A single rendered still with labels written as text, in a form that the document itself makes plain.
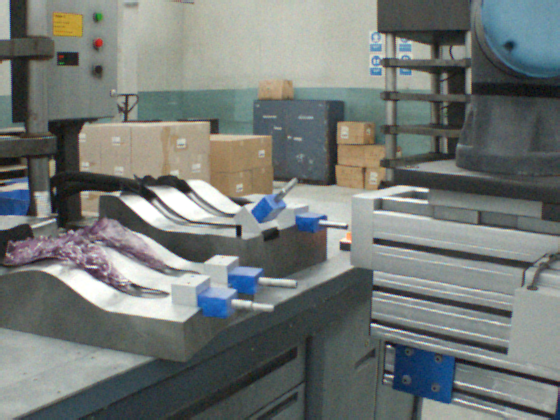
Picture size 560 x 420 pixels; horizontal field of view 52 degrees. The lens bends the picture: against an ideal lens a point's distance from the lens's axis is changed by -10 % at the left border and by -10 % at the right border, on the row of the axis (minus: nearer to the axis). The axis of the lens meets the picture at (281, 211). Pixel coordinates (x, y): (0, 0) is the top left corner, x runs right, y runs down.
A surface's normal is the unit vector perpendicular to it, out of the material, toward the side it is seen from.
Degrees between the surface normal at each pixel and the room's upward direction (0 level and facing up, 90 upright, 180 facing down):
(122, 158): 99
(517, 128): 72
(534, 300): 90
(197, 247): 90
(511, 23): 97
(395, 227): 90
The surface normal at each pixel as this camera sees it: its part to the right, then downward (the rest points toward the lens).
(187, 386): 0.83, 0.10
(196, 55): -0.59, 0.14
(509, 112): -0.51, -0.15
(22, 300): -0.29, 0.17
